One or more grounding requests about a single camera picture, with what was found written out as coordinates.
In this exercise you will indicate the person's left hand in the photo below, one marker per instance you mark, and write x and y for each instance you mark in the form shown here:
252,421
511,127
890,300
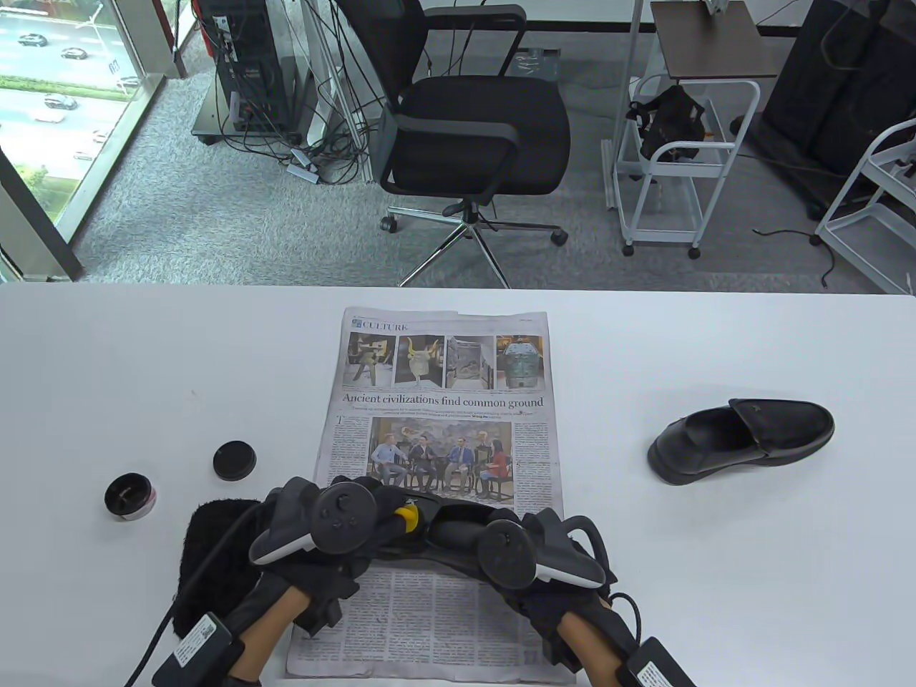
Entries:
329,587

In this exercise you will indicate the person's right hand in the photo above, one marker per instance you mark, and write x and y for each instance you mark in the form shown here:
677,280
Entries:
544,622

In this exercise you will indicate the grey motion controller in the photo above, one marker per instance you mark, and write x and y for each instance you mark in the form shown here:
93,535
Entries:
504,554
343,515

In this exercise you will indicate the printed newspaper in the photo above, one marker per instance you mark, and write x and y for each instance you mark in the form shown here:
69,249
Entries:
429,630

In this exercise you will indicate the black leather loafer shoe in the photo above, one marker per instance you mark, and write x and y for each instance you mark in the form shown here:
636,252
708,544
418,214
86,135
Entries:
780,422
436,557

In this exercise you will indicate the black fuzzy cloth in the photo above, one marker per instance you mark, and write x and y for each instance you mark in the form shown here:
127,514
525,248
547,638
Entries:
207,544

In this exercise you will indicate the round black shoe polish tin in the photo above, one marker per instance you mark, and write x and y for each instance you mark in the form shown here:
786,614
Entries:
129,497

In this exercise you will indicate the person's right forearm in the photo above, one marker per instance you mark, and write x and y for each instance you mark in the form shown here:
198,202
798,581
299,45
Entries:
590,655

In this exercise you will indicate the person's left forearm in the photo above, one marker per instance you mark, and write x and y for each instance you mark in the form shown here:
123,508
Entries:
268,633

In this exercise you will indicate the white mesh rolling cart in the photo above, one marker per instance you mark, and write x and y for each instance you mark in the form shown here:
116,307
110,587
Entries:
662,235

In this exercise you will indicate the grey power strip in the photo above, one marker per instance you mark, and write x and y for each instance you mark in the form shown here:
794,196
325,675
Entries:
304,170

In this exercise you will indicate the dark wheeled platform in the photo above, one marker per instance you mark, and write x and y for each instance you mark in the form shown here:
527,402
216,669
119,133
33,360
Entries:
215,122

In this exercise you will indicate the black office chair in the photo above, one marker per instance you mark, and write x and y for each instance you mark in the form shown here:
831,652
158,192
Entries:
479,122

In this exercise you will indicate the white tiered rolling cart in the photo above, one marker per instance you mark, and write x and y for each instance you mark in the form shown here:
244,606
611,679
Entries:
869,240

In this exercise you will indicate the black bag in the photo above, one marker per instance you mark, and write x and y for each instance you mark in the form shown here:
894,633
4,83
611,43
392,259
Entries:
669,118

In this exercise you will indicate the black computer tower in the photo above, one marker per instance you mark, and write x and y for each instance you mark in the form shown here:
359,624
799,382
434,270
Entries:
247,71

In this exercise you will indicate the white metal pole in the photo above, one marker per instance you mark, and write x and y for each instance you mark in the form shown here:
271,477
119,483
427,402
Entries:
626,79

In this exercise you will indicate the brown top side table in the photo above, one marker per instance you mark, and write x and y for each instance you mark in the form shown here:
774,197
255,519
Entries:
708,43

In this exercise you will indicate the black cabinet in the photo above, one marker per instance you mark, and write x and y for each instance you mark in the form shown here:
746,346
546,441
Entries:
844,86

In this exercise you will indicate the white metal frame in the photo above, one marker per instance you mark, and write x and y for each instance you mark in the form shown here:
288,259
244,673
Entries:
343,93

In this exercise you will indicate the glass window with frame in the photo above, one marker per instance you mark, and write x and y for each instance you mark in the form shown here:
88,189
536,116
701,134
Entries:
71,43

